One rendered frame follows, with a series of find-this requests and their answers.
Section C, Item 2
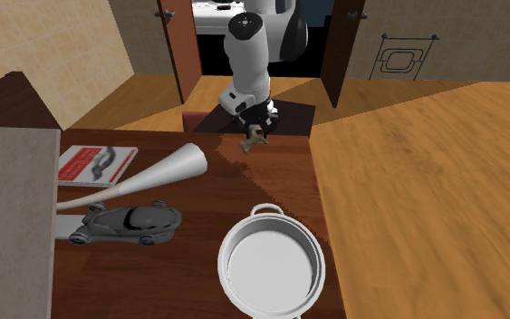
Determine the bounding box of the small tan curved object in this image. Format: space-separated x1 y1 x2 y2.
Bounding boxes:
238 124 270 154

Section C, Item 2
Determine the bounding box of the dark robot stand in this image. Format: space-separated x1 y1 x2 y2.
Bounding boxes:
181 98 317 139

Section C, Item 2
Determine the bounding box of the white cone-shaped horn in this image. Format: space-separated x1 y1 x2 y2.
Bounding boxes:
55 142 209 211

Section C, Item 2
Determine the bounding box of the white appliance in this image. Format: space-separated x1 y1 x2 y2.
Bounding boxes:
191 0 250 36

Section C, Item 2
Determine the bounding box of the grey toy car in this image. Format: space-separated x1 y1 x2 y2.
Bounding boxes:
68 199 184 247

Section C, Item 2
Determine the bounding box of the dark brown wooden table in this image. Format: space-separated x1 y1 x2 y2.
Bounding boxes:
51 128 349 319

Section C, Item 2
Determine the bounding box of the red and white book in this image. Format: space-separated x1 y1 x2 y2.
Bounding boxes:
57 144 140 189

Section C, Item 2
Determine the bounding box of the brown door with handle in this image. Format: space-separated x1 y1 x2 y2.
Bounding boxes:
319 0 369 110
154 0 204 105

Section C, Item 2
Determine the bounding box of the black wire wall rack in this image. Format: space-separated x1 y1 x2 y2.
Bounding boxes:
368 33 440 82

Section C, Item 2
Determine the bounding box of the white pot with handles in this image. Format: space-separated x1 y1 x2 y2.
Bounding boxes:
217 203 328 319

